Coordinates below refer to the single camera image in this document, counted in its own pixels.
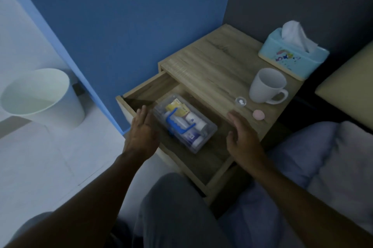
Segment white tissue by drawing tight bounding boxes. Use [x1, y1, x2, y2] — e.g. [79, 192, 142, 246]
[281, 20, 319, 53]

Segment light blue tissue box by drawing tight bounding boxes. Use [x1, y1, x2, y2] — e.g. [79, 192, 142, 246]
[258, 28, 330, 81]

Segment yellow medicine packet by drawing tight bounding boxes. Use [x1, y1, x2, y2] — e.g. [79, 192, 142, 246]
[165, 99, 190, 117]

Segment blue plastic handle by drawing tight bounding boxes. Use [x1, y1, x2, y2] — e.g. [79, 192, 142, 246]
[166, 108, 196, 135]

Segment person's grey trousers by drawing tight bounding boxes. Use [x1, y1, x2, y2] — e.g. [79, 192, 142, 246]
[9, 173, 235, 248]

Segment wooden bedside table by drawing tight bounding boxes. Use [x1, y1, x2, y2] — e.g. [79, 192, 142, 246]
[116, 23, 305, 207]

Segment person's left hand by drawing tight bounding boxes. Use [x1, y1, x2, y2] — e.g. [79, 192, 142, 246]
[123, 105, 161, 161]

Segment person's right forearm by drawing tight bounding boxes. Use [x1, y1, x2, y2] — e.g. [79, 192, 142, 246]
[248, 159, 373, 248]

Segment wooden drawer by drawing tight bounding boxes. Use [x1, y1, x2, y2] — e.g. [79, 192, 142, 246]
[116, 71, 237, 205]

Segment beige headboard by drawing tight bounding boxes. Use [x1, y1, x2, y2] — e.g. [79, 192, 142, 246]
[315, 40, 373, 132]

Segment light blue bedsheet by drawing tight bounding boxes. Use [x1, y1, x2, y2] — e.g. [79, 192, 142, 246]
[217, 121, 341, 248]

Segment person's left forearm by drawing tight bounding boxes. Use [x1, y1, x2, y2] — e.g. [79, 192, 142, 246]
[4, 152, 152, 248]

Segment person's right hand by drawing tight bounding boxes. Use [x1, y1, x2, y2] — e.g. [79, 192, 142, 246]
[226, 111, 267, 171]

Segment white mug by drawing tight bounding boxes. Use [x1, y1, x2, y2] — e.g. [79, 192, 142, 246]
[249, 68, 289, 105]

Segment white bottle blue label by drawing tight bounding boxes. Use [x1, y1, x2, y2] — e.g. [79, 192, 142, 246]
[186, 131, 205, 149]

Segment white medicine bottle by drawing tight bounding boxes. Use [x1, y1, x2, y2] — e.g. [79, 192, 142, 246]
[185, 112, 207, 132]

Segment clear plastic medicine box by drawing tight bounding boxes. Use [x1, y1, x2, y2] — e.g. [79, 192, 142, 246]
[153, 93, 218, 154]

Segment white waste bin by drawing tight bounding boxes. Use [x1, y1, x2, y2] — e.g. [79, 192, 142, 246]
[0, 68, 86, 129]

